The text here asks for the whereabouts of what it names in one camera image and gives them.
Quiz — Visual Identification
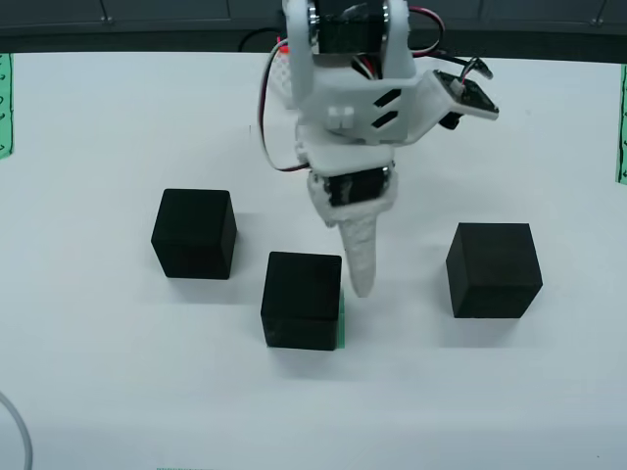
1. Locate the black cube block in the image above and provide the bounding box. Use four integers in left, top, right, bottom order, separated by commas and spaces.
259, 251, 343, 353
150, 188, 238, 281
445, 222, 544, 320

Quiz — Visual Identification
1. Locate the green striped square marker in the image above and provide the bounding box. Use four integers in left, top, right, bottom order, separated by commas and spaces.
337, 288, 348, 350

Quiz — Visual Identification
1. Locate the white perforated base block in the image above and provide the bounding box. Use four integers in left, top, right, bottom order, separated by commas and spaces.
272, 47, 294, 107

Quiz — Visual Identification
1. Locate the green tape strip with arrows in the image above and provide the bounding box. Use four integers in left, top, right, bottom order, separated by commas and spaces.
0, 52, 17, 162
614, 63, 627, 185

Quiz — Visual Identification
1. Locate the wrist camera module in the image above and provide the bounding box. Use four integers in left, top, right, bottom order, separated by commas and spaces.
430, 70, 502, 132

